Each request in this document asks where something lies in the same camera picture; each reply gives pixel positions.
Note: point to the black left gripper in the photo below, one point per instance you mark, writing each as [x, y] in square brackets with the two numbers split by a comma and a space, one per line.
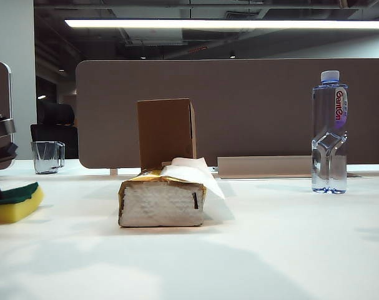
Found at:
[0, 129]

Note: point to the yellow sponge with green scourer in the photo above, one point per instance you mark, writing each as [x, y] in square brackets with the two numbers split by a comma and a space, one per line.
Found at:
[17, 209]

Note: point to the clear plastic water bottle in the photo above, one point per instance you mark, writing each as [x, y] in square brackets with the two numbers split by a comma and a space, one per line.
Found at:
[329, 109]

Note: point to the clear glass mug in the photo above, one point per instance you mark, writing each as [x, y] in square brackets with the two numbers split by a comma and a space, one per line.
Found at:
[47, 157]

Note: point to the black office chair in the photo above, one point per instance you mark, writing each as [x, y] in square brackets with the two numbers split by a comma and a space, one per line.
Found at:
[53, 134]

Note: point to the paper tissue pack yellow wrapper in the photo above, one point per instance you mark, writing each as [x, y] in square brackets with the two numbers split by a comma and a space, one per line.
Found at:
[159, 206]

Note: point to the brown cardboard box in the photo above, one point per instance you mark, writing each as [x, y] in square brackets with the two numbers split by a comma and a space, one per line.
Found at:
[165, 131]

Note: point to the white tissue sheet sticking out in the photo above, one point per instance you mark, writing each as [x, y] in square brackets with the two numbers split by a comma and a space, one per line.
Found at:
[196, 173]

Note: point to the small ceiling spot lamp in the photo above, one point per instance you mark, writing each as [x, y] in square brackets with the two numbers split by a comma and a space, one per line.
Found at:
[232, 54]

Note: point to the large brown desk divider panel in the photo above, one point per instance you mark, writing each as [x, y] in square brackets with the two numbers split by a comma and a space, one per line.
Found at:
[254, 109]

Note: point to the long ceiling light strip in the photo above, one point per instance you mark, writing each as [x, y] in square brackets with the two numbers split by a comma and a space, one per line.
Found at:
[223, 24]

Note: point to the white divider bracket foot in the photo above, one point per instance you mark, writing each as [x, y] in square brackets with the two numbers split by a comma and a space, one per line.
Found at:
[114, 172]

